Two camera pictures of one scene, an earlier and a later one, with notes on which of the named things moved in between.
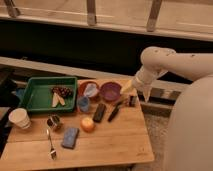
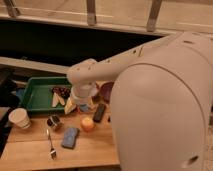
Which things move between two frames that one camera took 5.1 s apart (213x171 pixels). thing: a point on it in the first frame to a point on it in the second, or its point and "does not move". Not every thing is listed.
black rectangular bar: x=99 y=113 does not move
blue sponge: x=70 y=137 does not move
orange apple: x=87 y=124 does not move
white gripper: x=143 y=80 to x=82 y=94
